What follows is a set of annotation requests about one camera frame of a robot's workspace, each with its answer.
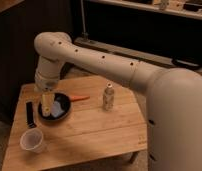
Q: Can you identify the metal pole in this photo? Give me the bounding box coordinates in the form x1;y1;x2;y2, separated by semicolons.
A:
80;0;88;41

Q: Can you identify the black handle on bench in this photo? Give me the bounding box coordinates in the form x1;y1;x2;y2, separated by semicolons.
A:
171;58;202;70

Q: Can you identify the wooden table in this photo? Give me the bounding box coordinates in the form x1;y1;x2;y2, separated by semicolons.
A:
2;76;147;171

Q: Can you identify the grey cloth in pan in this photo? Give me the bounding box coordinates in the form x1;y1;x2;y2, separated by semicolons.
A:
51;101;64;118

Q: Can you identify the wooden shelf with items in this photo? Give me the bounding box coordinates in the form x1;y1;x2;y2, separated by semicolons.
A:
89;0;202;20

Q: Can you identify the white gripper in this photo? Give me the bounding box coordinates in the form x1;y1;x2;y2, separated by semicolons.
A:
35;75;55;117

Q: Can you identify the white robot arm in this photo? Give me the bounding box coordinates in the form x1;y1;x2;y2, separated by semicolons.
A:
34;32;202;171

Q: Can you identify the black rectangular eraser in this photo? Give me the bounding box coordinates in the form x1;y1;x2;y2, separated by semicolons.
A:
26;102;36;128

